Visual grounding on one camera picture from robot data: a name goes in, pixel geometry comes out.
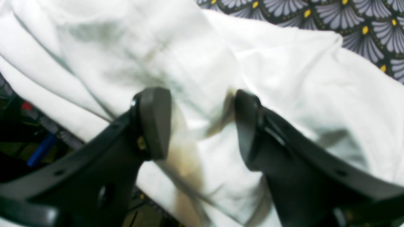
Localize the white T-shirt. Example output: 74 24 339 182
1 0 403 227

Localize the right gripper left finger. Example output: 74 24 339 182
1 87 172 227

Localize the patterned blue table cloth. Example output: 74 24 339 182
196 0 404 83

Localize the red table clamp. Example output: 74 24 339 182
21 102 34 112

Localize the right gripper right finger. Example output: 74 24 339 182
234 89 404 227

